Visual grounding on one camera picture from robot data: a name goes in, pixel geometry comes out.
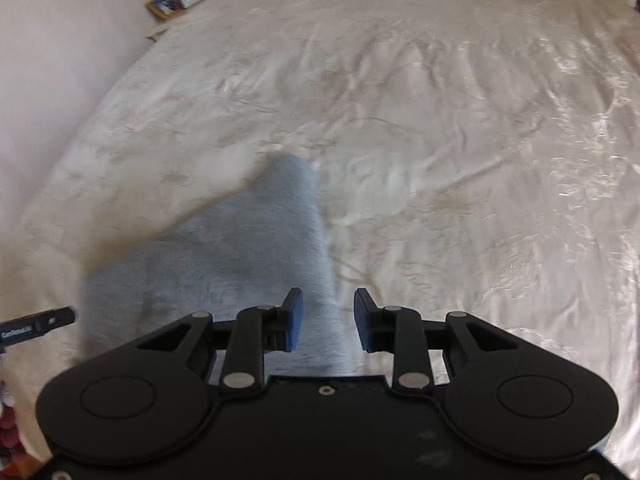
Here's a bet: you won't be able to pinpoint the cream nightstand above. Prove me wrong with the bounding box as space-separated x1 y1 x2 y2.
145 10 173 42

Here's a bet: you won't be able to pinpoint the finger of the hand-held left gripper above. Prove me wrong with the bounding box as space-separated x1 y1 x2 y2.
0 307 77 353

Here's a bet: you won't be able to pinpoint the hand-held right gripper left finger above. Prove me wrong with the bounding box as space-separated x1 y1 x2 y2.
135 287 304 396

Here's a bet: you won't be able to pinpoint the cream floral bedspread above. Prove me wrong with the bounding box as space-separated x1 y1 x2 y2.
0 0 640 480

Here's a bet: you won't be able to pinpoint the person's maroon fuzzy garment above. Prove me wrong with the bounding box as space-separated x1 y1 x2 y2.
0 380 24 463

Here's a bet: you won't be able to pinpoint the wooden picture frame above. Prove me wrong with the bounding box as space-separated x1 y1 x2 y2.
146 0 184 22

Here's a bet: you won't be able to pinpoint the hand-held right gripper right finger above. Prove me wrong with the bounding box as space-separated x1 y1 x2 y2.
353 287 521 396

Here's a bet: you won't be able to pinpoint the grey-blue speckled pants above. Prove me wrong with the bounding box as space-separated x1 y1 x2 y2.
82 152 351 378

